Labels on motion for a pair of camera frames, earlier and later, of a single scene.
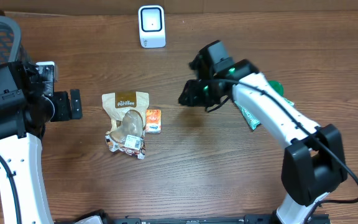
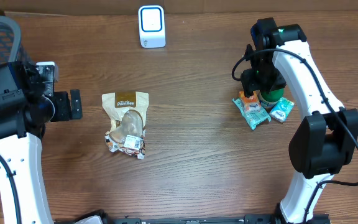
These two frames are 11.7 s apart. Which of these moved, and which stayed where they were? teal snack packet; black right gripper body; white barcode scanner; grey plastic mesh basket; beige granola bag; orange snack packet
Moved: orange snack packet; black right gripper body
Stayed: beige granola bag; grey plastic mesh basket; white barcode scanner; teal snack packet
